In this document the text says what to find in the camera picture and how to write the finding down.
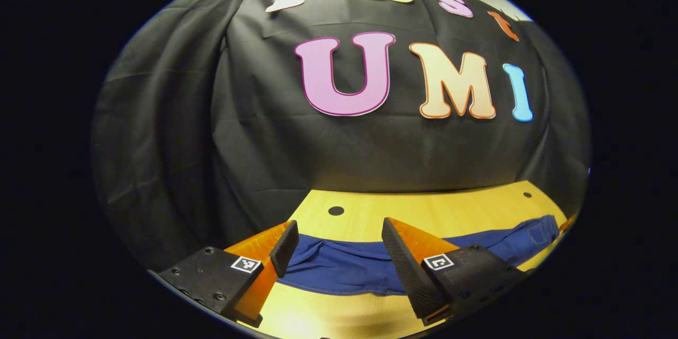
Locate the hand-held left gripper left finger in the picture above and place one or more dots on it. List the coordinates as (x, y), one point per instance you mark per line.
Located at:
(285, 248)

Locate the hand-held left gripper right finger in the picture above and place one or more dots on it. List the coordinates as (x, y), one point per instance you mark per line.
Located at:
(405, 270)

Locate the black backdrop cloth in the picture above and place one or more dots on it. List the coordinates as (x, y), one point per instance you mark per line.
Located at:
(265, 143)

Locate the blue denim jeans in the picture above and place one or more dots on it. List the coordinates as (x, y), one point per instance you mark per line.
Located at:
(344, 266)

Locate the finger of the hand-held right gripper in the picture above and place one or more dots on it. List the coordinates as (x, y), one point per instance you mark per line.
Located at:
(568, 222)

